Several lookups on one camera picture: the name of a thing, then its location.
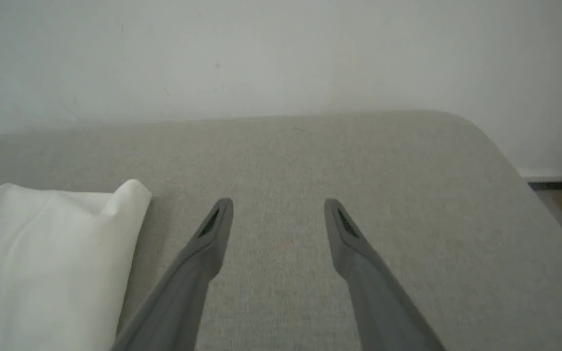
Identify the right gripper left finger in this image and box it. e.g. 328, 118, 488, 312
109, 197, 235, 351

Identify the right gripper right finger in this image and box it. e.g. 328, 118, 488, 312
323, 197, 446, 351

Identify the white long-sleeve shirt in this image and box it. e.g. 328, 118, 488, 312
0, 178, 153, 351

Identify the white baseboard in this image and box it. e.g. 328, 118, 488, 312
519, 168, 562, 183

